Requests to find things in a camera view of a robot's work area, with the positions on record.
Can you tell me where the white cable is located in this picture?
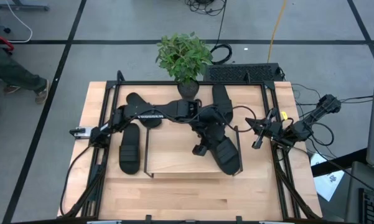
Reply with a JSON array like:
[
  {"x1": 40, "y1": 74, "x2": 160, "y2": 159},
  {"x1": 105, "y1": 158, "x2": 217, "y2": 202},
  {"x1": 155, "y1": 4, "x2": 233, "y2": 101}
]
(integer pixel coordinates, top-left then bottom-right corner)
[{"x1": 4, "y1": 0, "x2": 34, "y2": 44}]

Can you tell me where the white paper sheet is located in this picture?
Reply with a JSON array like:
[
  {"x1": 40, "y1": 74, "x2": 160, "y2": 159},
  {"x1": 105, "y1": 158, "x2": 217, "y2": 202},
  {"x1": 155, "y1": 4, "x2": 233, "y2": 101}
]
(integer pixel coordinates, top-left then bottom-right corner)
[{"x1": 310, "y1": 151, "x2": 347, "y2": 202}]

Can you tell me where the black desk crossbar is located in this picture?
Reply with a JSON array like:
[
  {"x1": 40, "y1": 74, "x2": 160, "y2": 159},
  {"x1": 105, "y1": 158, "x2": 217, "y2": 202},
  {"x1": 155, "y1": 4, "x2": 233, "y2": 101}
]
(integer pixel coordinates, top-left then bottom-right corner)
[{"x1": 310, "y1": 147, "x2": 368, "y2": 178}]

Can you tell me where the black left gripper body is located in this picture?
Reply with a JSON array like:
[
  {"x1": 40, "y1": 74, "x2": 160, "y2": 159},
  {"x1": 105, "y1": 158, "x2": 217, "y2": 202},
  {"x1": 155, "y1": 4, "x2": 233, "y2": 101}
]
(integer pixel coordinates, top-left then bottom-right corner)
[{"x1": 191, "y1": 107, "x2": 230, "y2": 157}]

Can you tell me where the wooden shelf with black frame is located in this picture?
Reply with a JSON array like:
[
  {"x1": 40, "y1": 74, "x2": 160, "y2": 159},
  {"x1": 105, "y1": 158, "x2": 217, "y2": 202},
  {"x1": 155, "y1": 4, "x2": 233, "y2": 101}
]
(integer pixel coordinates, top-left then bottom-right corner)
[{"x1": 143, "y1": 124, "x2": 244, "y2": 179}]

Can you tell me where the red metal cart frame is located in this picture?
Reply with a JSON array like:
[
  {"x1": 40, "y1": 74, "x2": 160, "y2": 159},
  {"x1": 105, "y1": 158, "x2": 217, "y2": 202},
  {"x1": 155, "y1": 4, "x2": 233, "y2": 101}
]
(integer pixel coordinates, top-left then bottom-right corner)
[{"x1": 0, "y1": 32, "x2": 16, "y2": 56}]

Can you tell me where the grey desk foot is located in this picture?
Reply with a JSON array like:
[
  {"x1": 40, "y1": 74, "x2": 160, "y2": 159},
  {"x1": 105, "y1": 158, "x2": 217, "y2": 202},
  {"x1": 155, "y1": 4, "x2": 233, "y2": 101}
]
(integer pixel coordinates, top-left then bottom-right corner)
[{"x1": 0, "y1": 0, "x2": 50, "y2": 12}]

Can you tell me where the tangled black cable bundle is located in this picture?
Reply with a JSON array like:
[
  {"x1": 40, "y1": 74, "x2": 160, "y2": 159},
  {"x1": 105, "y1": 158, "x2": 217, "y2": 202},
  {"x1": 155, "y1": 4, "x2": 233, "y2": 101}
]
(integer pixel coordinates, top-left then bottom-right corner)
[{"x1": 184, "y1": 0, "x2": 228, "y2": 17}]

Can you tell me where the coiled black cable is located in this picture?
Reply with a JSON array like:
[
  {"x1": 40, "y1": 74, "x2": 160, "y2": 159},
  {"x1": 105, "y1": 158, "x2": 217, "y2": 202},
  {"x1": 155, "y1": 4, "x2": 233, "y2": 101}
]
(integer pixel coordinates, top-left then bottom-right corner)
[{"x1": 209, "y1": 0, "x2": 234, "y2": 66}]

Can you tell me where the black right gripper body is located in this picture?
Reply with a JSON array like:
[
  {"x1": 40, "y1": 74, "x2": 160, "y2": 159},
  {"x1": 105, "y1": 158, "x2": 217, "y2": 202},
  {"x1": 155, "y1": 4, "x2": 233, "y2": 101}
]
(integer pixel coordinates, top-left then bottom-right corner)
[{"x1": 251, "y1": 107, "x2": 288, "y2": 150}]

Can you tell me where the green plant in black pot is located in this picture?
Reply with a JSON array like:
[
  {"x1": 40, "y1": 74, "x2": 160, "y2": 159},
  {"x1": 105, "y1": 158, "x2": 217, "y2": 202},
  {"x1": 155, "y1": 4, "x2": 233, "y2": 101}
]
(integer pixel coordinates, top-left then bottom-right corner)
[{"x1": 155, "y1": 30, "x2": 214, "y2": 102}]

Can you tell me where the black perforated computer case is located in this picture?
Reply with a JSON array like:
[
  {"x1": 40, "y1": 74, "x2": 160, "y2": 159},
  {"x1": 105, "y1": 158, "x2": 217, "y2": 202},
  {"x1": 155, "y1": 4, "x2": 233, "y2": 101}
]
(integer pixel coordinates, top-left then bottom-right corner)
[{"x1": 203, "y1": 62, "x2": 284, "y2": 83}]

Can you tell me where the yellow hanging cable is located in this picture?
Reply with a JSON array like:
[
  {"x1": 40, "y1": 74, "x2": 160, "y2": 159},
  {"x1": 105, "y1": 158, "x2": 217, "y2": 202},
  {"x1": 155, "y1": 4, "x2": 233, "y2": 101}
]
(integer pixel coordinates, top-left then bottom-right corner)
[{"x1": 266, "y1": 0, "x2": 289, "y2": 63}]

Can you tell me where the grey desk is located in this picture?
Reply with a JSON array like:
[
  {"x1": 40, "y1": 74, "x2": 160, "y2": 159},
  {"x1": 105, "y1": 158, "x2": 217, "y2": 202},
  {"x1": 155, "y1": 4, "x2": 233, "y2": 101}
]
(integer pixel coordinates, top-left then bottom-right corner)
[{"x1": 344, "y1": 161, "x2": 374, "y2": 224}]

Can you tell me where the person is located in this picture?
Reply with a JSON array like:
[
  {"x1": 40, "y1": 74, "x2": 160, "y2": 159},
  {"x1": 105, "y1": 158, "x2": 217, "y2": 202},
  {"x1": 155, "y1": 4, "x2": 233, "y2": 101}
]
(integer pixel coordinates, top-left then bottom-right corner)
[{"x1": 0, "y1": 39, "x2": 50, "y2": 105}]

